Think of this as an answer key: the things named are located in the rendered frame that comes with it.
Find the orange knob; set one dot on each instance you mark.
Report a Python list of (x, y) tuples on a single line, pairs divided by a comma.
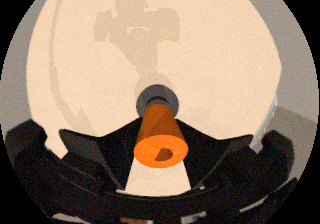
[(160, 143)]

